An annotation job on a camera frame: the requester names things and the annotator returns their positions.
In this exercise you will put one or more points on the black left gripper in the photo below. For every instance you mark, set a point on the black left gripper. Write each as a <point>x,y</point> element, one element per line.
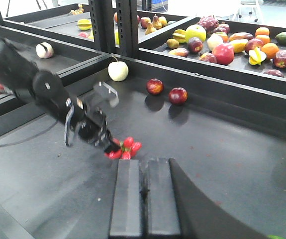
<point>89,122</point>

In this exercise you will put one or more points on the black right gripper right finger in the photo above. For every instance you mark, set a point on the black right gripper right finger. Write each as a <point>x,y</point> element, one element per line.
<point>177,209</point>

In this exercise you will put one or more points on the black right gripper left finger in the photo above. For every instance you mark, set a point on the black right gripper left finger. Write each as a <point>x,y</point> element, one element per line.
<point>126,221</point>

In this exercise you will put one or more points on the red cherry tomato bunch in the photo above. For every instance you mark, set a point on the red cherry tomato bunch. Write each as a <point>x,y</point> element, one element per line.
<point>128,149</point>

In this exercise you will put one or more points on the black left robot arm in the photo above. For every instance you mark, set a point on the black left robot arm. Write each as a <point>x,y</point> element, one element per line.
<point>27,82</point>

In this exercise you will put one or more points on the black fruit display stand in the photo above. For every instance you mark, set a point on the black fruit display stand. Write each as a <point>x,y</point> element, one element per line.
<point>229,137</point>

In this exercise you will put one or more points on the dark red plum left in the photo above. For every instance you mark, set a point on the dark red plum left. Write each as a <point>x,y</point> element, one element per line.
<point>154,86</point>

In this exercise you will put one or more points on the dark red plum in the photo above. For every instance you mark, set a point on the dark red plum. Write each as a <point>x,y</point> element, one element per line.
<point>178,95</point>
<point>154,86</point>

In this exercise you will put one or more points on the pale pear far left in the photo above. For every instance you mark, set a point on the pale pear far left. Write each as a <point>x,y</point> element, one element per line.
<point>118,70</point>

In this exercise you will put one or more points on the dark red plum right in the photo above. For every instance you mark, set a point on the dark red plum right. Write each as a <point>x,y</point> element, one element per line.
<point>178,95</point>

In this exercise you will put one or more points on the large green apple left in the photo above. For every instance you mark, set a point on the large green apple left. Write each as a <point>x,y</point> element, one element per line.
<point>195,31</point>

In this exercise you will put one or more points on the red apple back tray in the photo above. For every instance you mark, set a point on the red apple back tray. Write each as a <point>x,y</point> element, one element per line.
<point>224,53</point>

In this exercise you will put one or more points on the yellow starfruit back tray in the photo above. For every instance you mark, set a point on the yellow starfruit back tray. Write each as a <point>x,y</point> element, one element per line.
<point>256,56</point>

